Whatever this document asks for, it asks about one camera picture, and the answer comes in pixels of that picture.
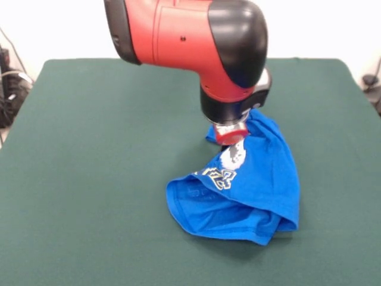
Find blue printed t-shirt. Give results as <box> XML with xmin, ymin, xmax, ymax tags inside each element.
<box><xmin>165</xmin><ymin>110</ymin><xmax>300</xmax><ymax>247</ymax></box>

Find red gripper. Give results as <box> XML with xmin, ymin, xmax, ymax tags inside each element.
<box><xmin>214</xmin><ymin>122</ymin><xmax>248</xmax><ymax>147</ymax></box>

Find dark green table cloth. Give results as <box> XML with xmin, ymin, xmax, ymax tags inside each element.
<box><xmin>0</xmin><ymin>58</ymin><xmax>381</xmax><ymax>286</ymax></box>

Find black cable bundle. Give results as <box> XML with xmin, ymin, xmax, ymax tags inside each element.
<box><xmin>0</xmin><ymin>44</ymin><xmax>33</xmax><ymax>129</ymax></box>

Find black chair base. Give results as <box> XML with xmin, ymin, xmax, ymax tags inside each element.
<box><xmin>361</xmin><ymin>74</ymin><xmax>381</xmax><ymax>117</ymax></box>

